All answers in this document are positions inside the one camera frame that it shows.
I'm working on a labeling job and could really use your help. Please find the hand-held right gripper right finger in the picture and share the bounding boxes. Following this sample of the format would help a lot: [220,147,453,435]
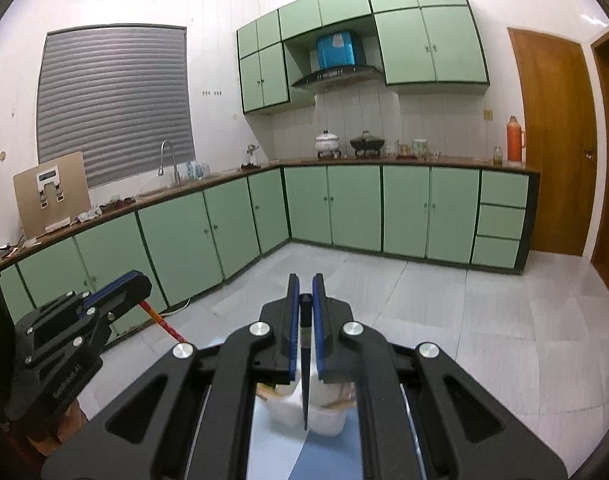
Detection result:
[312,273,569,480]

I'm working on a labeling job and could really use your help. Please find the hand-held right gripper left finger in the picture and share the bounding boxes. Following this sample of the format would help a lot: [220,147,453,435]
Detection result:
[41,273,301,480]

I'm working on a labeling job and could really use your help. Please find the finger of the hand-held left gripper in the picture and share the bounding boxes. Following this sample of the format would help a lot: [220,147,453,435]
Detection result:
[13,269,154,368]

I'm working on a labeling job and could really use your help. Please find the red patterned chopstick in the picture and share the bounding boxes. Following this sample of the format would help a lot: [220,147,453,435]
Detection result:
[138,301,186,345]

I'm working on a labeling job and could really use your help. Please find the white two-compartment utensil holder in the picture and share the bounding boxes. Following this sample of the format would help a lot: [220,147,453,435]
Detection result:
[254,380,358,437]

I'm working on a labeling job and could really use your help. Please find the person's left hand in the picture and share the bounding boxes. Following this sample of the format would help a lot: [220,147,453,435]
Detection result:
[27,399,91,457]

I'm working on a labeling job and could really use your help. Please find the cloth on counter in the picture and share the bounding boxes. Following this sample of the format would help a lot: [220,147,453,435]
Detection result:
[76,199,136,222]

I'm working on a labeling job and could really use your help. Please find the green lower kitchen cabinets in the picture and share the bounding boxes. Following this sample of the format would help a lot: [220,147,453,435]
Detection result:
[0,158,541,335]

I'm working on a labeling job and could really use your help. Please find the blue printed table mat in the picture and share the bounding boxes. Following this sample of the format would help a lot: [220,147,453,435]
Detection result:
[248,400,366,480]

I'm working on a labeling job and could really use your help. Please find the metal sink faucet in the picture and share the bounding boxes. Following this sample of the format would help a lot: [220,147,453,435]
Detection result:
[158,139,180,187]

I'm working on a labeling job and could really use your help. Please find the bottles beside sink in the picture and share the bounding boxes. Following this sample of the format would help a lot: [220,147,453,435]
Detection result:
[181,159,210,181]

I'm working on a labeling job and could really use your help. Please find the grey window blind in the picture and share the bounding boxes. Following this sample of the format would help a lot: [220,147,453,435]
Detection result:
[36,24,196,189]

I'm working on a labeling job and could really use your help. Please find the white cooking pot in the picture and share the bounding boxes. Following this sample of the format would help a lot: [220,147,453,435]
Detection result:
[314,129,342,154]

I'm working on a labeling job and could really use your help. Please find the black wok with lid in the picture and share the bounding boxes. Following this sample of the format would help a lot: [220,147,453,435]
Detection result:
[349,130,386,154]

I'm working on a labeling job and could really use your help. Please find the group of glass jars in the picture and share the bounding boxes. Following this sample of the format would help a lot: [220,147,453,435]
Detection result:
[384,138,443,160]

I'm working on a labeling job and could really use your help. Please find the blue range hood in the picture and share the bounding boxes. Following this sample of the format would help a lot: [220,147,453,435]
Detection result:
[290,64,386,92]

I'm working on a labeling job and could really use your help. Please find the orange thermos flask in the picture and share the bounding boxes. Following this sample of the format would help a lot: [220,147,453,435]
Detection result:
[505,115,527,164]

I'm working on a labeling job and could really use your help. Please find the blue range hood chimney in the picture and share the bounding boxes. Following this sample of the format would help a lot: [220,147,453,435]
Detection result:
[317,31,362,69]

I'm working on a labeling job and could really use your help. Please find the closed wooden door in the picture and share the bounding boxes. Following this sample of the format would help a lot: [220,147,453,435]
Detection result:
[507,27,598,257]

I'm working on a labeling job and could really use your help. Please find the white floor cable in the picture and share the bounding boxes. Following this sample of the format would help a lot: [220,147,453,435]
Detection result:
[161,294,193,317]

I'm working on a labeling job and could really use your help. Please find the green upper wall cabinets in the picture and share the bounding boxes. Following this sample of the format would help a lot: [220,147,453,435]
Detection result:
[236,0,491,115]

